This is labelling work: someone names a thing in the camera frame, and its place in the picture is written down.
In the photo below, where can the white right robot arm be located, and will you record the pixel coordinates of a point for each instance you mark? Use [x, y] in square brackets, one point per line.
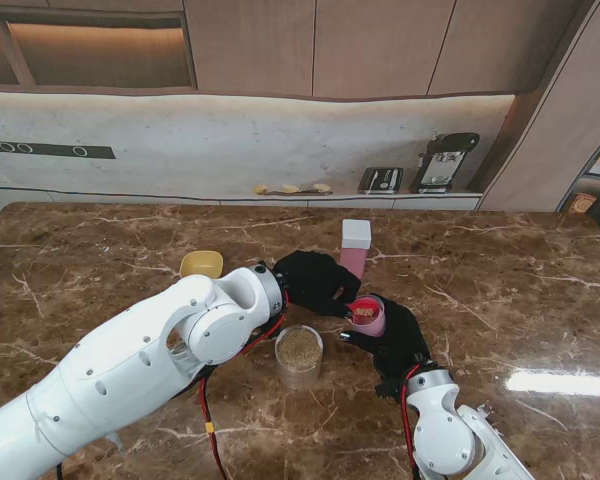
[455, 435]

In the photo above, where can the tall wooden cabinet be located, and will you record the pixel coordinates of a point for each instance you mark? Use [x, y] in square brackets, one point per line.
[540, 125]

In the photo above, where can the wooden cutting board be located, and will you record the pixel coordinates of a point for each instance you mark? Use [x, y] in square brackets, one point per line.
[305, 191]

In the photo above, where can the yellow fruit piece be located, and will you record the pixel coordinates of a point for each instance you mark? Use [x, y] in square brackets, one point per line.
[322, 187]
[260, 189]
[290, 188]

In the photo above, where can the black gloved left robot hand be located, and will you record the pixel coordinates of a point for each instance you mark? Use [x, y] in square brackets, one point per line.
[315, 282]

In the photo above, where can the red plastic measuring spoon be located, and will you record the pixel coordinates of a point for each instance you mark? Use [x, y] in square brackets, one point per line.
[362, 306]

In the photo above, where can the lit open shelf niche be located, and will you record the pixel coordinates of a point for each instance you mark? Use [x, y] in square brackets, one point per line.
[80, 50]

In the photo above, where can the round wooden ornament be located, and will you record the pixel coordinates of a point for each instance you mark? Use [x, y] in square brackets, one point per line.
[582, 202]

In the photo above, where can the pink plastic measuring cup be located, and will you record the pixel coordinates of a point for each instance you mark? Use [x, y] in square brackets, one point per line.
[367, 325]

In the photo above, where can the pink container with white lid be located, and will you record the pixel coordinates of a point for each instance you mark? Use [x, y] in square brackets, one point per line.
[356, 234]

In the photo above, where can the black espresso machine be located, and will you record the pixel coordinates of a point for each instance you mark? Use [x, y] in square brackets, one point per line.
[442, 160]

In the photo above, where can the black silver toaster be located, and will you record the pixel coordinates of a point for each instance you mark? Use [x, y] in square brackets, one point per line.
[380, 180]

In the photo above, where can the clear jar of grain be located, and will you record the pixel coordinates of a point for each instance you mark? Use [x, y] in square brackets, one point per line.
[299, 352]

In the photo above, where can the yellow plastic bowl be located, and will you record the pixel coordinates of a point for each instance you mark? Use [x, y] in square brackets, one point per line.
[200, 262]

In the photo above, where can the black wall control panel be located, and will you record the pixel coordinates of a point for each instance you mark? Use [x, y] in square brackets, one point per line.
[45, 150]

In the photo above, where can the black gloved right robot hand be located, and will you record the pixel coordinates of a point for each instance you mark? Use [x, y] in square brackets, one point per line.
[400, 342]

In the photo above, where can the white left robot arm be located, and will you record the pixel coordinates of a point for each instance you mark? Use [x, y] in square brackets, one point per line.
[130, 375]

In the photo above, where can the wooden wall cabinets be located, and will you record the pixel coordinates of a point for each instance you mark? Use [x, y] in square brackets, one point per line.
[330, 45]

